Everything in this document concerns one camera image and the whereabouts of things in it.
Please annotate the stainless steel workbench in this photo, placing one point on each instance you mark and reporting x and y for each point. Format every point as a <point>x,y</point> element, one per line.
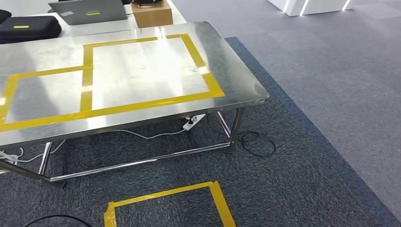
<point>141,69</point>

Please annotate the yellow tape on workbench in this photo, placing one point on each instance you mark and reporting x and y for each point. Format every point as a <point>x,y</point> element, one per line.
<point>87,62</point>

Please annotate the white power strip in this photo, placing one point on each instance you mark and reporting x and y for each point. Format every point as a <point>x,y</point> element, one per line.
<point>192,122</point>

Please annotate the brown cardboard box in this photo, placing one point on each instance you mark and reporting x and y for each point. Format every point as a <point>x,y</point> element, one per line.
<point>153,17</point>

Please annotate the grey laptop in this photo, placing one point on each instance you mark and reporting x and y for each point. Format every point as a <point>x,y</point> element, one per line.
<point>91,11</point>

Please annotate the white display plinth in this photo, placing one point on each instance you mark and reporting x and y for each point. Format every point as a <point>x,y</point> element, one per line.
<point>313,6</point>

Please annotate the black zip case yellow label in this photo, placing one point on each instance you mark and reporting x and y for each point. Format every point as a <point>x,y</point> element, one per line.
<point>31,29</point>

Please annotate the black rounded case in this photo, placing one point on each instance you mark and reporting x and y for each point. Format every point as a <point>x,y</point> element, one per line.
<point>4,15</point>

